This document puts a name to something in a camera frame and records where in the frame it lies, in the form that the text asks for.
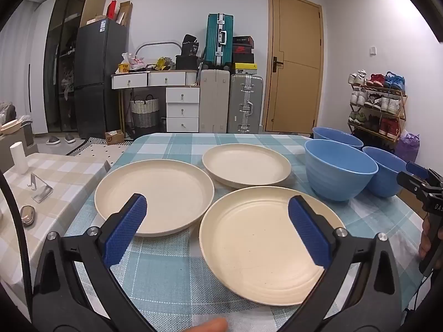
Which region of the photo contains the black cable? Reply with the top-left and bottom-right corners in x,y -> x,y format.
0,171 -> 35,305

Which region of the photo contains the wooden shoe rack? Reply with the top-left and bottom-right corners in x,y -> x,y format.
347,71 -> 408,146

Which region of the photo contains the woven laundry basket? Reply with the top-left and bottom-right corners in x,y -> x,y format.
130,94 -> 160,137

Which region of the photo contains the purple bag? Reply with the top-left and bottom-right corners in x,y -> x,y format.
395,133 -> 421,163

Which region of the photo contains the white wardrobe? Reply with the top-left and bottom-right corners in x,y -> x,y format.
21,0 -> 58,135

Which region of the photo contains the small cardboard box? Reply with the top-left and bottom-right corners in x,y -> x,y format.
105,129 -> 125,145

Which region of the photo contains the metal phone stand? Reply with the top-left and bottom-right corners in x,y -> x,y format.
27,173 -> 53,203

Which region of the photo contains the grey oval pebble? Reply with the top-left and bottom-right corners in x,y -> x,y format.
20,206 -> 36,227

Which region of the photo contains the black bag with white print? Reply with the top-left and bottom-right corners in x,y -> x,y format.
182,35 -> 200,57

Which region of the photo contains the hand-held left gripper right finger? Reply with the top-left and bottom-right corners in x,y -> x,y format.
277,195 -> 412,332

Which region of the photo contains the white dressing table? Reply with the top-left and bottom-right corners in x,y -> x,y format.
111,70 -> 199,139

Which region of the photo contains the wooden tray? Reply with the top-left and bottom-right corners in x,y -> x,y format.
0,119 -> 22,135

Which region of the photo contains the silver suitcase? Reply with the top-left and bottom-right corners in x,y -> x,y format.
227,73 -> 264,134

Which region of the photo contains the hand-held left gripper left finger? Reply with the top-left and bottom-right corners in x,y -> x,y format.
31,193 -> 156,332

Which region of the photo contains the black yellow shoe box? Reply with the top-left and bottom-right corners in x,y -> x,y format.
231,62 -> 259,76

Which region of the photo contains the grey storage stool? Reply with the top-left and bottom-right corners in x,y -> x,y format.
19,116 -> 35,147

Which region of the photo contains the blue bowl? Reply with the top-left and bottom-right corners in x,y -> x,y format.
363,146 -> 411,198
305,139 -> 379,202
312,126 -> 364,151

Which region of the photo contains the cream round plate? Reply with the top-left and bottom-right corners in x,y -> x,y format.
94,159 -> 216,238
199,186 -> 347,307
202,143 -> 292,189

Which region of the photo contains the black refrigerator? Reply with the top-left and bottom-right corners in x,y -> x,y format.
74,18 -> 128,139

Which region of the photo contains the grey arched mirror frame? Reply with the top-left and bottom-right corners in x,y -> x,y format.
134,41 -> 183,66

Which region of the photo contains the beige suitcase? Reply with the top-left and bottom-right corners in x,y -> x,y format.
200,69 -> 231,134

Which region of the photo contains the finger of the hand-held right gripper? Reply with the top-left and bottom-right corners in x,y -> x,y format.
396,172 -> 432,202
406,161 -> 434,180

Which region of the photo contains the teal suitcase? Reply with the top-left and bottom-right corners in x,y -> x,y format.
205,14 -> 234,70

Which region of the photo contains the dark glass display cabinet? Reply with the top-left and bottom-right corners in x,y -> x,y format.
44,0 -> 94,134

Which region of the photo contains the person's left hand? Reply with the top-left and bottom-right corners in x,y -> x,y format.
191,317 -> 229,332

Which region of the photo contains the open cardboard box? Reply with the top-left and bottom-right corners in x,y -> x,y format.
118,1 -> 133,27

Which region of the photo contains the white drawer chest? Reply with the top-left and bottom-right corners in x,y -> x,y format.
165,86 -> 200,133

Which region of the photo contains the beige plaid tablecloth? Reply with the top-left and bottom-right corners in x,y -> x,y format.
0,152 -> 111,284

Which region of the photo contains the person's right hand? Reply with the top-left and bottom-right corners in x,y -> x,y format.
418,218 -> 431,259

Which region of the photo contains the wooden door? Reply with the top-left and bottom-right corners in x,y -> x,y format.
268,0 -> 324,135

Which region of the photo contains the white plastic bag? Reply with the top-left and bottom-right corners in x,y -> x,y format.
122,52 -> 148,71

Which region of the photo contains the tall cardboard box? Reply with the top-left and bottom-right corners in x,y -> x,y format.
80,0 -> 110,27

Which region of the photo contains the black red shoe box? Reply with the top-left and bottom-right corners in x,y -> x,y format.
232,45 -> 255,63

